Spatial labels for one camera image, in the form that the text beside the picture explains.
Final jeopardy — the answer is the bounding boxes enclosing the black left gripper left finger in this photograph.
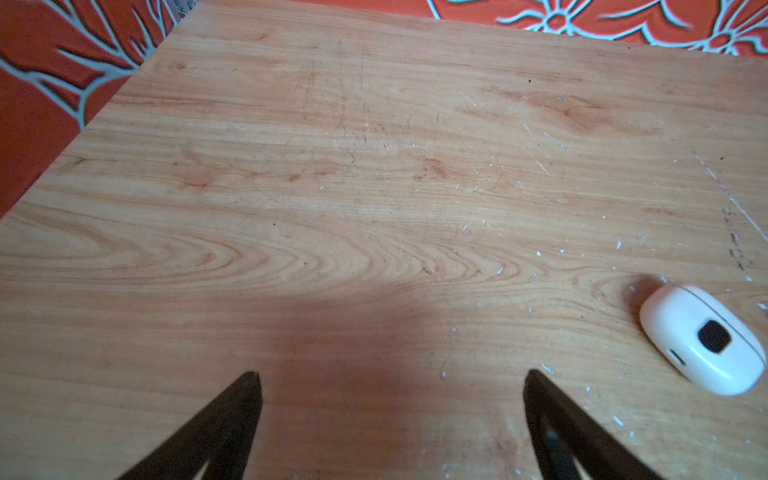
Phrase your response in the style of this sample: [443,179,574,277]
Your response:
[121,371,263,479]

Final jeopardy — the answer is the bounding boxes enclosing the white earbud charging case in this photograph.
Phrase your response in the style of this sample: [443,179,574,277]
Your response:
[639,284,767,396]

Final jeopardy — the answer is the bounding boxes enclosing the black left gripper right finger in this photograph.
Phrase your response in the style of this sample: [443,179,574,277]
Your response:
[523,369,660,479]

